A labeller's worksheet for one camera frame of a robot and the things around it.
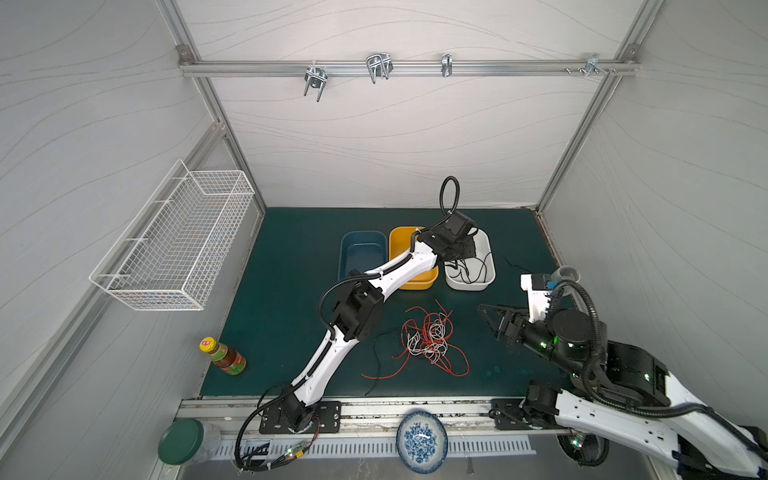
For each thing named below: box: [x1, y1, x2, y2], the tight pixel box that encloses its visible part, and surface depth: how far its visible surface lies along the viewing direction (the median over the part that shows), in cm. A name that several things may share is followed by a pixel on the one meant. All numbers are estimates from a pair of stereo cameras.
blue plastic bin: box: [338, 230, 388, 281], surface depth 106 cm
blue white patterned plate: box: [395, 411, 449, 474], surface depth 70 cm
